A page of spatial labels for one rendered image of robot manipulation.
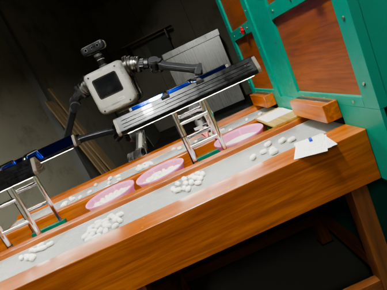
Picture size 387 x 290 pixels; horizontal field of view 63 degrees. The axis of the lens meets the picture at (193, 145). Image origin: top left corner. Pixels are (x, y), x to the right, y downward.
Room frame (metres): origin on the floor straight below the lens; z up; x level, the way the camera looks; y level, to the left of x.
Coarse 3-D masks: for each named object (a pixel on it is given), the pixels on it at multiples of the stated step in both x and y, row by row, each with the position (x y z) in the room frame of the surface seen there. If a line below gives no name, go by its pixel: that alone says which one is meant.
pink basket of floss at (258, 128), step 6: (246, 126) 1.66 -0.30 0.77; (252, 126) 1.64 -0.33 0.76; (258, 126) 1.60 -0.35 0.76; (234, 132) 1.69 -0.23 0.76; (240, 132) 1.68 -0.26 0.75; (246, 132) 1.66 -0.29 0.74; (258, 132) 1.45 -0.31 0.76; (228, 138) 1.68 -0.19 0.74; (246, 138) 1.43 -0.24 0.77; (216, 144) 1.60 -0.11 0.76; (234, 144) 1.44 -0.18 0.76; (222, 150) 1.51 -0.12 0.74
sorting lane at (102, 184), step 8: (256, 112) 2.02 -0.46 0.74; (264, 112) 1.91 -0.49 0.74; (240, 120) 2.00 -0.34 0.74; (248, 120) 1.90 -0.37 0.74; (232, 128) 1.88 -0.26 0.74; (168, 152) 2.02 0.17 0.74; (176, 152) 1.92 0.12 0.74; (152, 160) 2.02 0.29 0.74; (160, 160) 1.92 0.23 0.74; (128, 176) 1.88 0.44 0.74; (104, 184) 1.96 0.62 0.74; (80, 192) 2.04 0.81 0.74; (64, 200) 2.02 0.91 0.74; (48, 208) 2.00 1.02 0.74; (56, 208) 1.90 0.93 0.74; (32, 216) 1.98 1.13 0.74; (40, 216) 1.88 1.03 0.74; (16, 224) 1.96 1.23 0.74
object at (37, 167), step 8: (24, 160) 1.28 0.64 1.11; (32, 160) 1.27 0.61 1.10; (8, 168) 1.28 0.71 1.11; (16, 168) 1.27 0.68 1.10; (24, 168) 1.26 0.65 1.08; (32, 168) 1.26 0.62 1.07; (40, 168) 1.29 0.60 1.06; (0, 176) 1.27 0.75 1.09; (8, 176) 1.26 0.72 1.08; (16, 176) 1.25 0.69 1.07; (24, 176) 1.25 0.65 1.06; (32, 176) 1.25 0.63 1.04; (0, 184) 1.25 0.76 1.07; (8, 184) 1.25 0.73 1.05; (16, 184) 1.25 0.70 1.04
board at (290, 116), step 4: (276, 108) 1.71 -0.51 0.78; (268, 112) 1.70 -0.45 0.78; (292, 112) 1.49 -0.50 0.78; (260, 116) 1.70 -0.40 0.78; (280, 116) 1.51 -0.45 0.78; (284, 116) 1.48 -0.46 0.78; (288, 116) 1.45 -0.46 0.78; (292, 116) 1.42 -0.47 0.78; (296, 116) 1.40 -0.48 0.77; (256, 120) 1.70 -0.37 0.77; (260, 120) 1.61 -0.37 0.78; (272, 120) 1.50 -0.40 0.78; (276, 120) 1.47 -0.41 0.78; (280, 120) 1.44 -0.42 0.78; (284, 120) 1.41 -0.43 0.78; (288, 120) 1.40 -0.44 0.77; (268, 124) 1.48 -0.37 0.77; (272, 124) 1.43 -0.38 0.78; (276, 124) 1.40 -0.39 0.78; (280, 124) 1.40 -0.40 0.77
